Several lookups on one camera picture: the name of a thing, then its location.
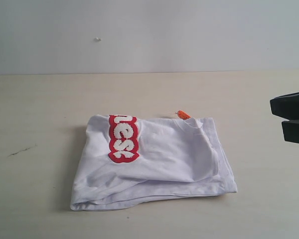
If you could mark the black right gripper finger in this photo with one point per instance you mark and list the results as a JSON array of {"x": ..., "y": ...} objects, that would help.
[
  {"x": 291, "y": 131},
  {"x": 286, "y": 106}
]

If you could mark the white t-shirt red lettering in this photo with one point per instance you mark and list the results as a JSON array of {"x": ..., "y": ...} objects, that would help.
[{"x": 127, "y": 161}]

